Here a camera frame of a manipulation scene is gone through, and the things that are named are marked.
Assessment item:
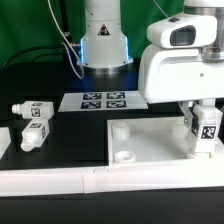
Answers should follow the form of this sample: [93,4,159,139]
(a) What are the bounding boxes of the white marker sheet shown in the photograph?
[59,91,147,112]

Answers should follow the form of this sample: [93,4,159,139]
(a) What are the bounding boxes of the white square tabletop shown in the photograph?
[107,117,224,166]

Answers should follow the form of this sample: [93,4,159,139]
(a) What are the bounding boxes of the black cable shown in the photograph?
[1,44,79,69]

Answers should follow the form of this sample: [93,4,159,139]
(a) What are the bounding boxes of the white fence wall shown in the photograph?
[0,127,11,159]
[0,159,224,197]

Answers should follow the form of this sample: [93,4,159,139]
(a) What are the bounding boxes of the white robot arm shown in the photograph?
[81,0,224,104]

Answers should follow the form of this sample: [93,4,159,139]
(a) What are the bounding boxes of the green backdrop curtain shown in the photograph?
[0,0,184,67]

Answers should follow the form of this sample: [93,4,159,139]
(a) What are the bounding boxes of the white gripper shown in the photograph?
[138,13,224,128]

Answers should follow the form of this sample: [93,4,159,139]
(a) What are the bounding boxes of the white cable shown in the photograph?
[46,0,85,81]

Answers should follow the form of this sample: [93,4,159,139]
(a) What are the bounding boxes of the white left fence wall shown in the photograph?
[0,127,11,159]

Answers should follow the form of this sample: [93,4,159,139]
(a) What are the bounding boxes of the white front fence wall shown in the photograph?
[0,159,224,197]

